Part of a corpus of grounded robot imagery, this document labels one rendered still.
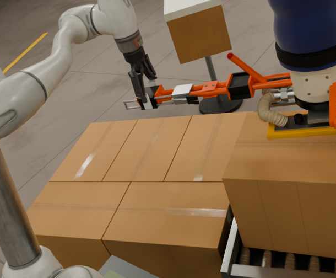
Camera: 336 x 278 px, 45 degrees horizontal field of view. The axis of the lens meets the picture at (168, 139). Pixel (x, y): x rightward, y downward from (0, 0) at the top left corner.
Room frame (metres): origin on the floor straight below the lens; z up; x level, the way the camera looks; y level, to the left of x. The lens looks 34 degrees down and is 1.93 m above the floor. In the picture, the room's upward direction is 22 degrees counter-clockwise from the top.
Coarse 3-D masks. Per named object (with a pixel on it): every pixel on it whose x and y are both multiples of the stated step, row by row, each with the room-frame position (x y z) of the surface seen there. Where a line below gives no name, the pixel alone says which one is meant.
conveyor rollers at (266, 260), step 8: (248, 248) 1.07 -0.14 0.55; (240, 256) 1.05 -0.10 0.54; (248, 256) 1.04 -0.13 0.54; (264, 256) 1.01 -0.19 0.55; (272, 256) 1.00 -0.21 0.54; (288, 256) 0.97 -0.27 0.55; (296, 256) 0.96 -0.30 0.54; (312, 256) 0.93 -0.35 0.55; (320, 256) 0.92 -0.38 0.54; (240, 264) 1.02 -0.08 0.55; (248, 264) 1.01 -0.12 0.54; (264, 264) 0.97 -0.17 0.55; (272, 264) 0.97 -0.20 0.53; (288, 264) 0.94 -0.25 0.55; (296, 264) 0.94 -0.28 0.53; (312, 264) 0.90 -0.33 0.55; (320, 264) 0.89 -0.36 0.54
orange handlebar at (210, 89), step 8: (256, 80) 1.17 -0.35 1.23; (280, 80) 1.10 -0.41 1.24; (288, 80) 1.08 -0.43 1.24; (200, 88) 1.27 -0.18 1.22; (208, 88) 1.22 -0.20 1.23; (216, 88) 1.21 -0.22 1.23; (224, 88) 1.19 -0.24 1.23; (256, 88) 1.13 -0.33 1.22; (264, 88) 1.12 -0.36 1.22; (160, 96) 1.32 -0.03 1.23; (200, 96) 1.23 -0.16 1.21; (208, 96) 1.22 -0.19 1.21; (216, 96) 1.20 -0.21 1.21
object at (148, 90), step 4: (160, 84) 1.38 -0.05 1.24; (148, 88) 1.39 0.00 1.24; (152, 88) 1.37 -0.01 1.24; (156, 88) 1.36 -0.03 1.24; (160, 88) 1.36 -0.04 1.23; (148, 92) 1.36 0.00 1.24; (152, 92) 1.34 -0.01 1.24; (156, 92) 1.33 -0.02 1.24; (160, 92) 1.35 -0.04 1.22; (148, 96) 1.33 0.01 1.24; (156, 96) 1.31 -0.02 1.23; (156, 100) 1.32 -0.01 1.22
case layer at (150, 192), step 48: (96, 144) 2.30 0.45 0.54; (144, 144) 2.09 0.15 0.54; (192, 144) 1.90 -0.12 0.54; (48, 192) 1.99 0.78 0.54; (96, 192) 1.81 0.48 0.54; (144, 192) 1.66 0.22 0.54; (192, 192) 1.52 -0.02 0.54; (48, 240) 1.63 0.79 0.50; (96, 240) 1.46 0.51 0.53; (144, 240) 1.33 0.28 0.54; (192, 240) 1.23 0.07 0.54
